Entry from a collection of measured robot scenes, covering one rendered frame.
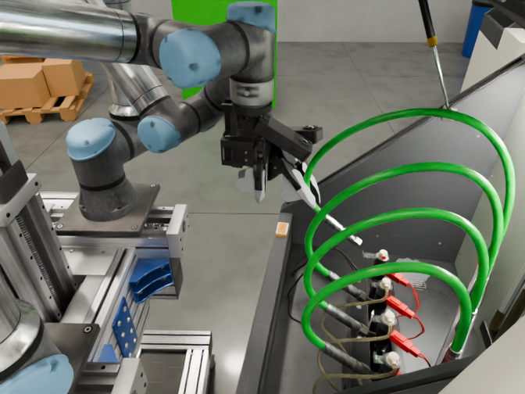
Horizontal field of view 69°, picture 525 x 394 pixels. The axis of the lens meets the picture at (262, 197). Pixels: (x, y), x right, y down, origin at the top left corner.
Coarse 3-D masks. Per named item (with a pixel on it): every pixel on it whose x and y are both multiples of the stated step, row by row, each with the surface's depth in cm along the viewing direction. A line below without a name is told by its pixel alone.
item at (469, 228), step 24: (384, 216) 55; (408, 216) 54; (432, 216) 53; (456, 216) 53; (336, 240) 59; (480, 240) 54; (312, 264) 63; (480, 264) 57; (312, 288) 67; (480, 288) 59; (336, 312) 69
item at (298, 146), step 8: (256, 120) 69; (264, 120) 68; (272, 120) 69; (256, 128) 67; (264, 128) 67; (272, 128) 67; (280, 128) 69; (288, 128) 71; (264, 136) 68; (272, 136) 68; (280, 136) 67; (288, 136) 68; (296, 136) 70; (280, 144) 68; (288, 144) 68; (296, 144) 68; (304, 144) 69; (288, 152) 69; (296, 152) 69; (304, 152) 68; (304, 160) 70
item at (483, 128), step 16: (400, 112) 65; (416, 112) 64; (432, 112) 63; (448, 112) 62; (352, 128) 69; (480, 128) 62; (336, 144) 72; (496, 144) 63; (304, 176) 78; (512, 176) 65; (512, 192) 67
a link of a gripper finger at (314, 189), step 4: (304, 164) 81; (296, 168) 82; (300, 168) 81; (304, 168) 81; (300, 172) 80; (304, 172) 80; (312, 176) 82; (312, 180) 81; (312, 184) 80; (316, 184) 81; (312, 188) 81; (316, 188) 81; (312, 192) 81; (316, 192) 80; (316, 196) 80; (316, 200) 81
